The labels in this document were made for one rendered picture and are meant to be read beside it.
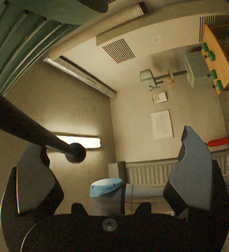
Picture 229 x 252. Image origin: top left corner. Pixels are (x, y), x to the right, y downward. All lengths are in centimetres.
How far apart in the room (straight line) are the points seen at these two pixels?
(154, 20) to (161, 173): 274
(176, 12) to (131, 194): 165
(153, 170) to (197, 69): 219
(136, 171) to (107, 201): 270
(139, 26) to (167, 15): 36
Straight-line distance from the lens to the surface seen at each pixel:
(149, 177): 307
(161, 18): 161
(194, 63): 231
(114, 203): 44
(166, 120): 297
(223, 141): 295
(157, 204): 44
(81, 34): 172
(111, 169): 294
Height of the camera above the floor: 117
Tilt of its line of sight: 27 degrees up
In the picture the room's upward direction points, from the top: 101 degrees counter-clockwise
